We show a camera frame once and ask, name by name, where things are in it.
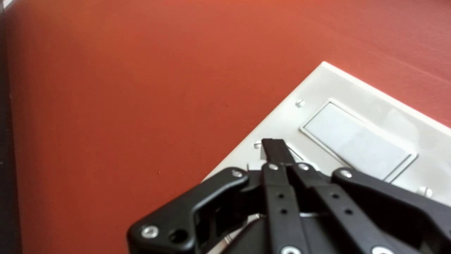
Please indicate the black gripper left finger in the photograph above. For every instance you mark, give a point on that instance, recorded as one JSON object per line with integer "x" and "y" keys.
{"x": 282, "y": 206}

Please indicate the white wall switch plate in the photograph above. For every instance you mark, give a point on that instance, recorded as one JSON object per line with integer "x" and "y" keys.
{"x": 328, "y": 93}

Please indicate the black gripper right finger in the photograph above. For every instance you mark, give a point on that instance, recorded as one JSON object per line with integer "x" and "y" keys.
{"x": 385, "y": 206}

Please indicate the white rocker switch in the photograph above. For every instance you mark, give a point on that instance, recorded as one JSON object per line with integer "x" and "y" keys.
{"x": 357, "y": 138}

